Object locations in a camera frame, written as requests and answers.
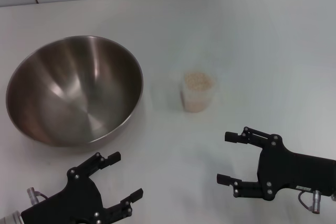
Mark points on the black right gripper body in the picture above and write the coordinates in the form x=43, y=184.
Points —
x=294, y=171

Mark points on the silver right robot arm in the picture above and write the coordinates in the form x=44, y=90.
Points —
x=334, y=198

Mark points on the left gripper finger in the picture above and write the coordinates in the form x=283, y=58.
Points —
x=101, y=161
x=126, y=204

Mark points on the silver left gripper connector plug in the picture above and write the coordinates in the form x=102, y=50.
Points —
x=32, y=194

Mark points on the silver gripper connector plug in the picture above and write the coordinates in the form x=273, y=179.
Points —
x=32, y=194
x=316, y=201

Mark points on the clear plastic measuring cup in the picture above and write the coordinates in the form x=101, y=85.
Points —
x=198, y=95

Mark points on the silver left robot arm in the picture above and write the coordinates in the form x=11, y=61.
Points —
x=10, y=218

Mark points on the stainless steel mixing bowl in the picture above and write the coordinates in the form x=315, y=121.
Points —
x=76, y=90

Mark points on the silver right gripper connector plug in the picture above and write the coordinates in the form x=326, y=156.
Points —
x=316, y=201

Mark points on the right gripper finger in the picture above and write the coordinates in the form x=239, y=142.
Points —
x=246, y=188
x=252, y=138

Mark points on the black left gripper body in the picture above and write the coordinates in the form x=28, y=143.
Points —
x=68, y=203

